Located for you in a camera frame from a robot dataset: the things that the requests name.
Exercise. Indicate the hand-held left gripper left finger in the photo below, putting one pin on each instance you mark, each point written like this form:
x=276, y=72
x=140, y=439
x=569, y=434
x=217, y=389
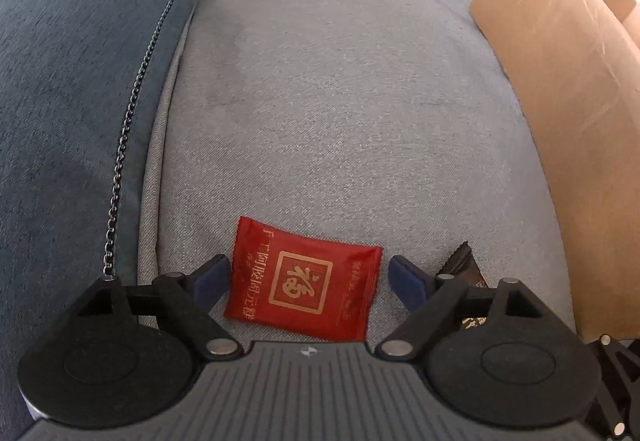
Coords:
x=212, y=278

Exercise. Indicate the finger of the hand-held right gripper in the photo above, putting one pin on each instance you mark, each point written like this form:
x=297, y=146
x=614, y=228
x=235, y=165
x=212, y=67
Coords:
x=620, y=386

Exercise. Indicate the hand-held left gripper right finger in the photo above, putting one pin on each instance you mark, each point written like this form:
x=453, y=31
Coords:
x=407, y=281

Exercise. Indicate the dark brown snack packet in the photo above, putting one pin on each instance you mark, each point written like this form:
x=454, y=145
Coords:
x=462, y=266

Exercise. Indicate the red square snack packet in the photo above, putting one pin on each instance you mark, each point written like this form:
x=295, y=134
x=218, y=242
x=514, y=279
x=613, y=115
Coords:
x=300, y=291

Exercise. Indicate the brown cardboard box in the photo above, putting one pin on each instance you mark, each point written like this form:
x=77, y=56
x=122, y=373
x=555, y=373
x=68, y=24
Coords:
x=575, y=121

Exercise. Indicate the blue sofa cushion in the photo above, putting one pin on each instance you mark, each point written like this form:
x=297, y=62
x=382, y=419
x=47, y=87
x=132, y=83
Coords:
x=60, y=96

